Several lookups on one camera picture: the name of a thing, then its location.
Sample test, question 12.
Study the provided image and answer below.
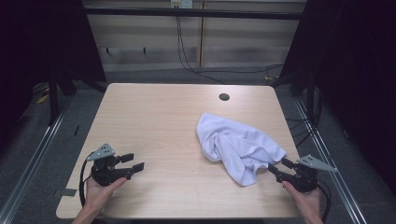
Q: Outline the white wall socket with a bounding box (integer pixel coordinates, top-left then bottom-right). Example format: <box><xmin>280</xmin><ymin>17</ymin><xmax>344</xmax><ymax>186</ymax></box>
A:
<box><xmin>170</xmin><ymin>0</ymin><xmax>194</xmax><ymax>9</ymax></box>

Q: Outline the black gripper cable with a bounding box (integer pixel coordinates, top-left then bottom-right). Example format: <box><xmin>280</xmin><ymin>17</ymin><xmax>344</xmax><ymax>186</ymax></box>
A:
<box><xmin>317</xmin><ymin>179</ymin><xmax>332</xmax><ymax>224</ymax></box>
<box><xmin>78</xmin><ymin>151</ymin><xmax>95</xmax><ymax>208</ymax></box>

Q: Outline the black metal stand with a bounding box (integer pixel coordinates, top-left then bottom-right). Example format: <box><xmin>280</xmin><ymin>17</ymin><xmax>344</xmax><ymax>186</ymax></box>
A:
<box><xmin>47</xmin><ymin>69</ymin><xmax>61</xmax><ymax>127</ymax></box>
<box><xmin>305</xmin><ymin>70</ymin><xmax>316</xmax><ymax>120</ymax></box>

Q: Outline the black floor cable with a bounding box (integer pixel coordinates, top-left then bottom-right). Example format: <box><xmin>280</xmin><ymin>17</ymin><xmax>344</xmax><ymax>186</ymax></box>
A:
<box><xmin>285</xmin><ymin>92</ymin><xmax>325</xmax><ymax>147</ymax></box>

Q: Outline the white towel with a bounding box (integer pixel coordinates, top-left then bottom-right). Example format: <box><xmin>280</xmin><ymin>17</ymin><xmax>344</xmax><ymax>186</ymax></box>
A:
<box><xmin>195</xmin><ymin>112</ymin><xmax>287</xmax><ymax>188</ymax></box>

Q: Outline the person's left hand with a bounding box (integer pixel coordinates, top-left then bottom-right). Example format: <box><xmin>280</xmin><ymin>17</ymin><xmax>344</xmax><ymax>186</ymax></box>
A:
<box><xmin>83</xmin><ymin>176</ymin><xmax>128</xmax><ymax>217</ymax></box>

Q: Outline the dark curtain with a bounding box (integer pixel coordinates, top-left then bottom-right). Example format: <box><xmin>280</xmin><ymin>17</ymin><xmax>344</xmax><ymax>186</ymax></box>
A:
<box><xmin>278</xmin><ymin>0</ymin><xmax>396</xmax><ymax>197</ymax></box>
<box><xmin>0</xmin><ymin>0</ymin><xmax>107</xmax><ymax>153</ymax></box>

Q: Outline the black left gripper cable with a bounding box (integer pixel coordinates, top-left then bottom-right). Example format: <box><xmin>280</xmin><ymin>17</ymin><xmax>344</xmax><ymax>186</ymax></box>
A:
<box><xmin>78</xmin><ymin>151</ymin><xmax>95</xmax><ymax>208</ymax></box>

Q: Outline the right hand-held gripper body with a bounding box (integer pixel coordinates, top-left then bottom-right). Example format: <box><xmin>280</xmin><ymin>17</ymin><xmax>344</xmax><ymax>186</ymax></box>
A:
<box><xmin>292</xmin><ymin>154</ymin><xmax>339</xmax><ymax>193</ymax></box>

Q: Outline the yellow object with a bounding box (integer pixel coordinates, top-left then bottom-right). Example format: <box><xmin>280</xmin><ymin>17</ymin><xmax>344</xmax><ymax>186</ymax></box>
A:
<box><xmin>35</xmin><ymin>92</ymin><xmax>50</xmax><ymax>105</ymax></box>

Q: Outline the metal floor rail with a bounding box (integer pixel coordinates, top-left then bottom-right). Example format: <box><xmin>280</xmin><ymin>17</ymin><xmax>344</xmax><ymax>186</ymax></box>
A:
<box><xmin>293</xmin><ymin>96</ymin><xmax>369</xmax><ymax>224</ymax></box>
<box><xmin>0</xmin><ymin>101</ymin><xmax>74</xmax><ymax>224</ymax></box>

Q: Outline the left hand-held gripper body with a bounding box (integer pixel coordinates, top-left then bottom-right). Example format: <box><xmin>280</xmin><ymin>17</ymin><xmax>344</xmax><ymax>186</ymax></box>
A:
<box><xmin>86</xmin><ymin>143</ymin><xmax>120</xmax><ymax>187</ymax></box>

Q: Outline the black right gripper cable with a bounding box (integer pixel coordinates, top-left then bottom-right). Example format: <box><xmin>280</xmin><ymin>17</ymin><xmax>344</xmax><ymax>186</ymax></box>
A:
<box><xmin>317</xmin><ymin>179</ymin><xmax>332</xmax><ymax>224</ymax></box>

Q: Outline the black horizontal bar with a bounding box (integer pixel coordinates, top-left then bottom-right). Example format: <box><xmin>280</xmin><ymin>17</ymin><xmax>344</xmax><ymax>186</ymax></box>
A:
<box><xmin>83</xmin><ymin>7</ymin><xmax>304</xmax><ymax>21</ymax></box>

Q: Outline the wooden wall post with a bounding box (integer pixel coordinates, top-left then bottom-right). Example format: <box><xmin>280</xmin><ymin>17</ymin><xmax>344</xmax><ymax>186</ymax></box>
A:
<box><xmin>198</xmin><ymin>1</ymin><xmax>205</xmax><ymax>68</ymax></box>

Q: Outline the black wall cable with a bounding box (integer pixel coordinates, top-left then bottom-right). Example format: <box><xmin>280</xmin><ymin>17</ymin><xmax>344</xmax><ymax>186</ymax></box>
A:
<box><xmin>177</xmin><ymin>14</ymin><xmax>285</xmax><ymax>76</ymax></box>
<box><xmin>176</xmin><ymin>14</ymin><xmax>226</xmax><ymax>85</ymax></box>

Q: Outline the person's right hand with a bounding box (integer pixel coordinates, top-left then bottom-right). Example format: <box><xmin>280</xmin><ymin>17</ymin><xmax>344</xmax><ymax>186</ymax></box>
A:
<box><xmin>281</xmin><ymin>180</ymin><xmax>324</xmax><ymax>218</ymax></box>

